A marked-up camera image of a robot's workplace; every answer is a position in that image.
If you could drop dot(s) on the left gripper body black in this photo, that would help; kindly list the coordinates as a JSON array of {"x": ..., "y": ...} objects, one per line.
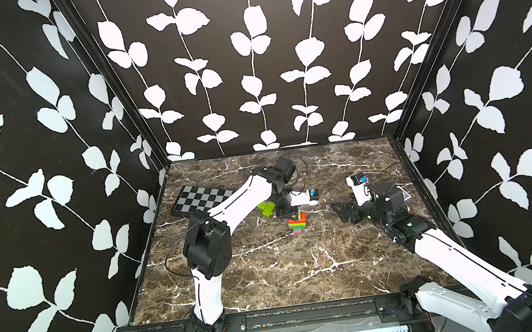
[{"x": 284, "y": 208}]

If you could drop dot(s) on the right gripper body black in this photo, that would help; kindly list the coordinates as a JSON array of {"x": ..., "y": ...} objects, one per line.
[{"x": 369, "y": 212}]

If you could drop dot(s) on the lime long lego brick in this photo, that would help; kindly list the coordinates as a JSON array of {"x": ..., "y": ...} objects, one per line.
[{"x": 267, "y": 208}]

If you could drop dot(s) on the red long lego brick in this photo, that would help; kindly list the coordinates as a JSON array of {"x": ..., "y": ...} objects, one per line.
[{"x": 298, "y": 219}]

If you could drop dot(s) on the lime rectangular lego brick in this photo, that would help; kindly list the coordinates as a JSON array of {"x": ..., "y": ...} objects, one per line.
[{"x": 298, "y": 227}]

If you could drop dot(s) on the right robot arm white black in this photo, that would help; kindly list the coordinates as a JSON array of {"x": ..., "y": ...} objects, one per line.
[{"x": 499, "y": 302}]

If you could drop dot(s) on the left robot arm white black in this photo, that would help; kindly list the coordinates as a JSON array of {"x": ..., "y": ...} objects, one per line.
[{"x": 208, "y": 244}]

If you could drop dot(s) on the blue playing card box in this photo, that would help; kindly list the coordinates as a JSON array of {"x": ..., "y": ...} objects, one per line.
[{"x": 406, "y": 195}]

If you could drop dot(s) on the black white checkerboard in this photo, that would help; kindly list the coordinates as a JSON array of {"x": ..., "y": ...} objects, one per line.
[{"x": 193, "y": 198}]

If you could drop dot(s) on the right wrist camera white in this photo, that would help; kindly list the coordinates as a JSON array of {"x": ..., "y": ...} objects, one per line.
[{"x": 359, "y": 185}]

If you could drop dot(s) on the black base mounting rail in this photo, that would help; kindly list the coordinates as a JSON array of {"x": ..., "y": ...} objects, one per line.
[{"x": 386, "y": 307}]

